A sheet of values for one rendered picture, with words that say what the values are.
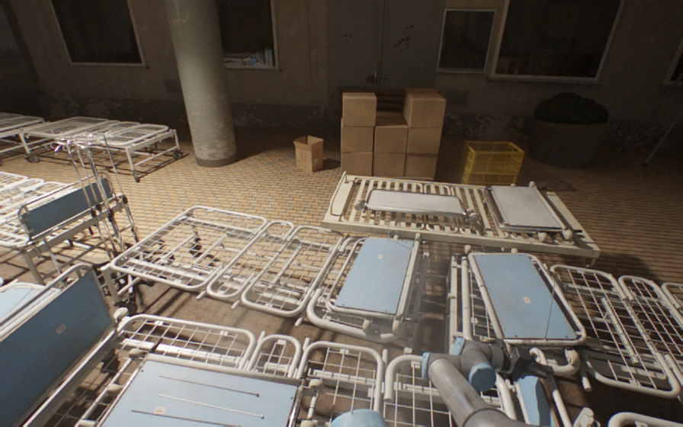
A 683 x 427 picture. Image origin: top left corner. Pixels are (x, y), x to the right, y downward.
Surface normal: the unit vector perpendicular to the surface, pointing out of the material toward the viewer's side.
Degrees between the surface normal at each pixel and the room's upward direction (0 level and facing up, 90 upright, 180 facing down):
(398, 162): 90
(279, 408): 5
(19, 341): 91
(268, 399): 5
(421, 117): 90
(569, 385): 0
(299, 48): 90
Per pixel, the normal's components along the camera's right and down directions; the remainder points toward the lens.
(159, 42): -0.16, 0.48
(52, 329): 0.99, 0.10
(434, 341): 0.01, -0.87
